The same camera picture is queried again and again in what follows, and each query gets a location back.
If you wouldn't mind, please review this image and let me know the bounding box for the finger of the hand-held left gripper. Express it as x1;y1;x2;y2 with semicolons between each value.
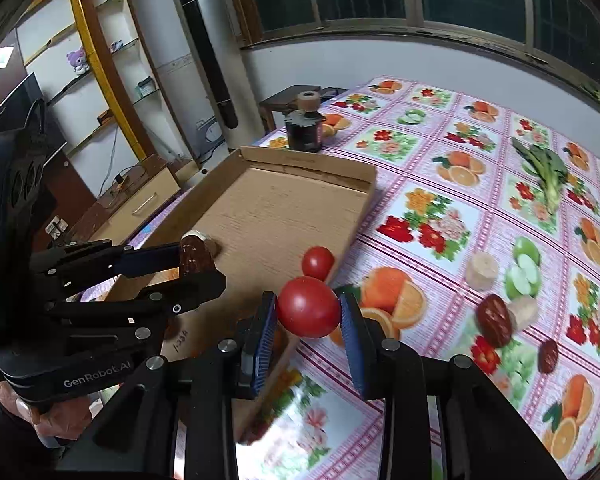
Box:
30;239;185;287
44;269;228;330

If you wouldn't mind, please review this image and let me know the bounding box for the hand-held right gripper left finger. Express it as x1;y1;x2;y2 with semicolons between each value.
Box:
55;290;280;480

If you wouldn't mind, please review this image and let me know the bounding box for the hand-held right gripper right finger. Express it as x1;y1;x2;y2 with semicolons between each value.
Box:
340;291;567;480

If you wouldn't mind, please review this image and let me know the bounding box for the dark red date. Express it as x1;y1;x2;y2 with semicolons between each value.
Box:
537;339;560;375
180;237;216;276
475;294;513;348

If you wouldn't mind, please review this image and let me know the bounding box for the red tomato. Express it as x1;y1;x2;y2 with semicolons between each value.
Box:
277;276;342;339
301;246;336;281

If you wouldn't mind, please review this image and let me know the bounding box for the cardboard box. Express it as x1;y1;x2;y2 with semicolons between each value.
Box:
102;146;378;446

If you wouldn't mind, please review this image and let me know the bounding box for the person's left hand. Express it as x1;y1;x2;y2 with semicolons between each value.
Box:
0;385;97;449

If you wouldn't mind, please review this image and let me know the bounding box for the light wooden media cabinet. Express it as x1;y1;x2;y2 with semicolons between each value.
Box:
45;155;201;257

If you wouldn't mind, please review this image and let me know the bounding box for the white power strip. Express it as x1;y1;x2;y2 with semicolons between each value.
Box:
45;215;69;239

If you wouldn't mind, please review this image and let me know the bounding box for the dark jar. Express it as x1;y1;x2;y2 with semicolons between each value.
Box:
285;109;326;153

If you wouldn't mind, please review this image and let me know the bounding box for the black television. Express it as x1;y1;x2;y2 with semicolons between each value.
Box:
0;72;68;161

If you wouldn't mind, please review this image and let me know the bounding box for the brown wooden stool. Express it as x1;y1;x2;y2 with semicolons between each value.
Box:
259;85;348;133

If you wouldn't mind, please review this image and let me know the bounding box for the white tower air conditioner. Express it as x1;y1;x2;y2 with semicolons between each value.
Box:
166;0;267;161

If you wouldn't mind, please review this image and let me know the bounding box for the purple plush toy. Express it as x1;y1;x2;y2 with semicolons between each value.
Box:
66;46;92;74

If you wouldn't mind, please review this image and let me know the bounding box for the beige spool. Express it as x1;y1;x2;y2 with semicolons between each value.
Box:
296;90;322;113

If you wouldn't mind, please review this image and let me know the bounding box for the green leafy vegetable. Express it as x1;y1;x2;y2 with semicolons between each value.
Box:
511;137;571;216

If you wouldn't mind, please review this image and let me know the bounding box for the yellow framed wall shelf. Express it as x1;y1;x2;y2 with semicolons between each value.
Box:
15;0;191;163

